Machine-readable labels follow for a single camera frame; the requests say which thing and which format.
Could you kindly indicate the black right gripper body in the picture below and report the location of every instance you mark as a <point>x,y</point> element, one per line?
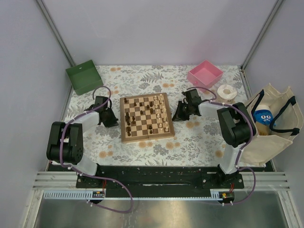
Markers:
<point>183,111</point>

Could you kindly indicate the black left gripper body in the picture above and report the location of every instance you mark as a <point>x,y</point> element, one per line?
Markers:
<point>110,118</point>

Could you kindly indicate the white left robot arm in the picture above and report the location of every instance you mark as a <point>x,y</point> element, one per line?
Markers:
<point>66,146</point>

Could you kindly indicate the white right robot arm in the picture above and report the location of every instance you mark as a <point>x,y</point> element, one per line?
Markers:
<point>235,123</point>

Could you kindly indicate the dark chess piece cluster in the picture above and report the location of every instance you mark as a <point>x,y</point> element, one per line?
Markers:
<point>127,119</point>

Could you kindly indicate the wooden chess board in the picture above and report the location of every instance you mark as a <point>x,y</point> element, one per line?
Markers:
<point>150,118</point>

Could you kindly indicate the floral tablecloth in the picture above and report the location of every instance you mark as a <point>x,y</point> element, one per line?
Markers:
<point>197,142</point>

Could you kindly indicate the pink box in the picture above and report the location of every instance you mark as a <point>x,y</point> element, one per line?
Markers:
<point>204,75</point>

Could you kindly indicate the green box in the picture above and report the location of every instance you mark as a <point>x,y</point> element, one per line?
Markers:
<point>84,77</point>

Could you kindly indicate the toilet paper roll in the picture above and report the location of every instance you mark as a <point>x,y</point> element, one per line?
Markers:
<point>226,93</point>

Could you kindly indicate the blue plush toy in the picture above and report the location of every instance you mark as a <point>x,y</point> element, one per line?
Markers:
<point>263,116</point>

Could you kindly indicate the cream canvas tote bag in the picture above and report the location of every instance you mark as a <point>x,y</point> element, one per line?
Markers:
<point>272,139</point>

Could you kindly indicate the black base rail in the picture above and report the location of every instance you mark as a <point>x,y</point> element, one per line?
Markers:
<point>160,182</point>

